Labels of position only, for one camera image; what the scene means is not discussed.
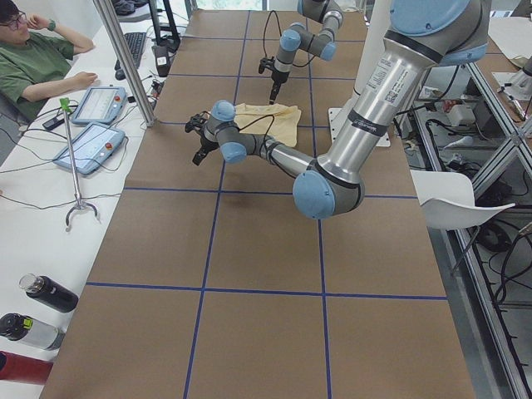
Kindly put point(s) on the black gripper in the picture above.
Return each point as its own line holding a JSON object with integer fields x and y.
{"x": 277, "y": 77}
{"x": 205, "y": 145}

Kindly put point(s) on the cream long-sleeve graphic shirt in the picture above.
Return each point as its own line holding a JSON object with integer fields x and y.
{"x": 278, "y": 121}

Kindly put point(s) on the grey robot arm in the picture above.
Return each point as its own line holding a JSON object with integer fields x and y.
{"x": 298, "y": 37}
{"x": 405, "y": 39}

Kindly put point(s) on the lower blue teach pendant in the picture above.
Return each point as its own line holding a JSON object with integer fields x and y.
{"x": 94, "y": 145}

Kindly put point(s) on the blue teach pendant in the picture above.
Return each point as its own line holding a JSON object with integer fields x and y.
{"x": 94, "y": 145}
{"x": 100, "y": 104}

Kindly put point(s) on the upper blue teach pendant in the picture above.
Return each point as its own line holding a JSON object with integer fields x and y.
{"x": 100, "y": 104}

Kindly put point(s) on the black keyboard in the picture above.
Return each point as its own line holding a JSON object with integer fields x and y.
{"x": 136, "y": 44}

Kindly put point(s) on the metal reacher grabber tool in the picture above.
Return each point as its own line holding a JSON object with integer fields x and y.
{"x": 80, "y": 204}

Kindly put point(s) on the small black phone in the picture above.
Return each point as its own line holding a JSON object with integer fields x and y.
{"x": 53, "y": 123}

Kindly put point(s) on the seated person green shirt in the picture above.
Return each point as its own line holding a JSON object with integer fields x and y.
{"x": 35, "y": 58}

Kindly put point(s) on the white plastic chair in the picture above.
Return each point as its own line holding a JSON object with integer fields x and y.
{"x": 448, "y": 200}

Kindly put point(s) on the black water bottle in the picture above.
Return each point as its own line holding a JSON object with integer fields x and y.
{"x": 48, "y": 292}

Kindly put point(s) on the red bottle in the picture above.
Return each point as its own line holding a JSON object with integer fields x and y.
{"x": 18, "y": 368}

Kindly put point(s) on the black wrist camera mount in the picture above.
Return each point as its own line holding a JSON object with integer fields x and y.
{"x": 196, "y": 122}
{"x": 266, "y": 63}

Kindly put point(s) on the aluminium frame post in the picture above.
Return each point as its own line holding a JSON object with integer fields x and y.
{"x": 123, "y": 54}

